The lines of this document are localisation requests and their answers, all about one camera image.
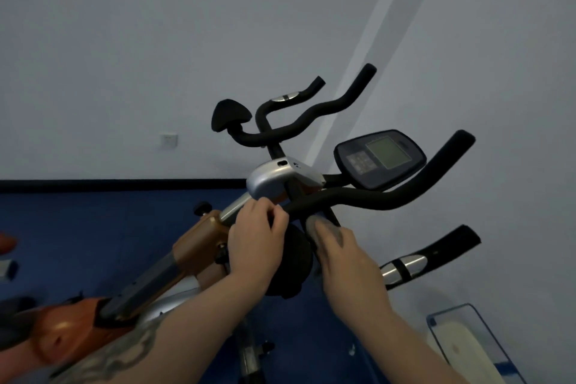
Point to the person's left fingers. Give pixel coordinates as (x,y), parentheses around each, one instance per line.
(269,212)

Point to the grey and blue object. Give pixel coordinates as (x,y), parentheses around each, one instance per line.
(8,270)

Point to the grey wiping cloth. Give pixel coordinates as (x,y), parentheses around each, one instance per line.
(312,235)

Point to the person's left hand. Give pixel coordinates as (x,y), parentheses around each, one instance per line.
(254,246)

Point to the black bike console display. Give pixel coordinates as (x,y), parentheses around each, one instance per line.
(380,158)

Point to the clear plastic container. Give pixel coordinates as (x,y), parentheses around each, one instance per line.
(468,343)

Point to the person's left forearm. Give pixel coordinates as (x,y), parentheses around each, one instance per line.
(180,329)

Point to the black adjustment knob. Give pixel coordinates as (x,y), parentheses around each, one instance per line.
(203,208)

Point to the white wall socket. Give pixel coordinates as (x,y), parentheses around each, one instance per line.
(168,141)

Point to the person's right fingers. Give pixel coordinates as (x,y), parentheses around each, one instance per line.
(335,237)

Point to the person's right forearm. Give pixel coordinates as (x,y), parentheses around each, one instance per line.
(396,343)

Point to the person's right hand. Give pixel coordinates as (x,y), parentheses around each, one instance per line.
(351,271)

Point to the orange object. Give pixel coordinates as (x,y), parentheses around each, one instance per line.
(6,243)

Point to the black elbow pad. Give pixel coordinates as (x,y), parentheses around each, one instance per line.
(294,262)
(230,114)

